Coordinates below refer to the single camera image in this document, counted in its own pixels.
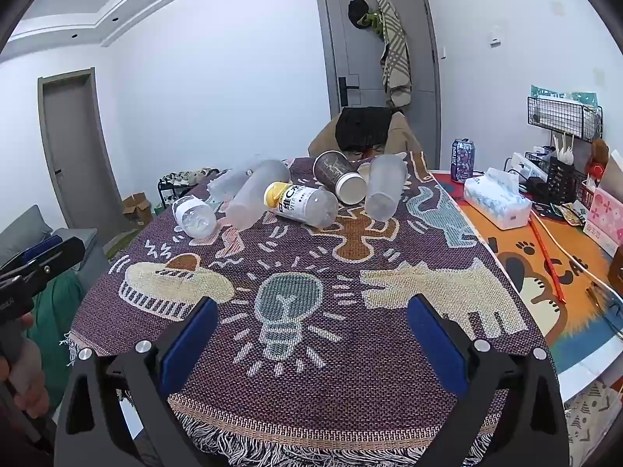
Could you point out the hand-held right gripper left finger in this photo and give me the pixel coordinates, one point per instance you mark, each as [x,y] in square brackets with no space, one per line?
[190,340]

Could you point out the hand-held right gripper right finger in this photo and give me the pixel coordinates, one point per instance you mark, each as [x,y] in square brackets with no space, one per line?
[435,345]

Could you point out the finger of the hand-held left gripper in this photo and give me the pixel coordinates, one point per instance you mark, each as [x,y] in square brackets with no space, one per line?
[43,248]
[53,262]

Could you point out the tall frosted plastic cup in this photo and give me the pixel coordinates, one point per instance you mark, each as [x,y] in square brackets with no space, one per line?
[253,199]

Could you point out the wide frosted plastic cup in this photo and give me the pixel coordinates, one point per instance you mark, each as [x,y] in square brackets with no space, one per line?
[384,189]

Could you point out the brown paper cup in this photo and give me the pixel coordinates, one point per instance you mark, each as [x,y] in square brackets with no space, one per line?
[335,171]

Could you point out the person's left hand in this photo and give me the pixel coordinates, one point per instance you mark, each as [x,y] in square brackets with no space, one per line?
[33,384]

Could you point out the grey sofa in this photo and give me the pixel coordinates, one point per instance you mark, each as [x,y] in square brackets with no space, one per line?
[29,226]

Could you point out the green cloth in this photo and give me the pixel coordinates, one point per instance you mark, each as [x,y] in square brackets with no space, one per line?
[56,311]

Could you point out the purple printed woven blanket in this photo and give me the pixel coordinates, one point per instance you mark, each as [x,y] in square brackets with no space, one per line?
[340,350]

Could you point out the plain grey door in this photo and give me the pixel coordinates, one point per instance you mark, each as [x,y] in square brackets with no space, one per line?
[73,155]

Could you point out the cardboard box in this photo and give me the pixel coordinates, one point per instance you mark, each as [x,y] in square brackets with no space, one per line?
[136,206]

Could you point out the orange cat desk mat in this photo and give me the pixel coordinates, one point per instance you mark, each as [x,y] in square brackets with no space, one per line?
[516,262]

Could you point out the small clear plastic bottle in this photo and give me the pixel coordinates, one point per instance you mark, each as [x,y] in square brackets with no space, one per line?
[192,215]

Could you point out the black shoe rack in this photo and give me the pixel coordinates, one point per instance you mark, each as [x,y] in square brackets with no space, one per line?
[168,194]

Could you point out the red stick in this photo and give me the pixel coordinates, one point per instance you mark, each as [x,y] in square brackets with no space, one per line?
[547,259]

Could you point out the beige sandal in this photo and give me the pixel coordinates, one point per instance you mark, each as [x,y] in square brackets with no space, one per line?
[174,179]
[202,174]

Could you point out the white tissue pack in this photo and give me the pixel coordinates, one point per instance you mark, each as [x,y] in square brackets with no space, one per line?
[496,202]

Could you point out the clear labelled bottle yellow cap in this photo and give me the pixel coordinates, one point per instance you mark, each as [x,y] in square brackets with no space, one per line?
[298,203]

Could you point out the white patterned cloth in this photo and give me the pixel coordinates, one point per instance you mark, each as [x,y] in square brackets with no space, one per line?
[594,423]

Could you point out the purple drink can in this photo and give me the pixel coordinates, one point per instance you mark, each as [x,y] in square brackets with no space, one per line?
[462,160]

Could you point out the white power strip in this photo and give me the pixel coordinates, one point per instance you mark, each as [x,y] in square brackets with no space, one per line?
[525,163]

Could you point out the black mesh organiser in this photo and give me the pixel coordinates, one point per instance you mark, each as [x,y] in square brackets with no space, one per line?
[563,180]

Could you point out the pink flowered box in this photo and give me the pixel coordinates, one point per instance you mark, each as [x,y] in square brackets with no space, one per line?
[606,214]

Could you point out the black garment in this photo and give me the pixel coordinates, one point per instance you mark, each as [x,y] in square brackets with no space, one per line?
[362,126]

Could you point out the white plastic cutlery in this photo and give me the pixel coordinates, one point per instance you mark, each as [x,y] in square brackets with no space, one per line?
[564,151]

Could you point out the brown plush toy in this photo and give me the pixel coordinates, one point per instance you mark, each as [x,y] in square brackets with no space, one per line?
[598,153]

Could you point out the teal packet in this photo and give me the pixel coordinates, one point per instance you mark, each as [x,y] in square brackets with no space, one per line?
[550,92]

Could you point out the plaid scarf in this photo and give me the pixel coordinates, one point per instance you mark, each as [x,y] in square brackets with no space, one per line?
[395,53]

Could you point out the grey door with hooks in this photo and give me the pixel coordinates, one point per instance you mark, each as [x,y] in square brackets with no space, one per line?
[350,44]

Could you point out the green plush toy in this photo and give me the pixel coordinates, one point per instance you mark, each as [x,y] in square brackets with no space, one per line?
[375,22]

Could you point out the black hat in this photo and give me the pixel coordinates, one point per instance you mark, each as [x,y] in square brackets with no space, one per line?
[357,9]

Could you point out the white wall switch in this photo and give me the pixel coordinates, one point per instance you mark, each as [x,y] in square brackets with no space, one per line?
[495,35]

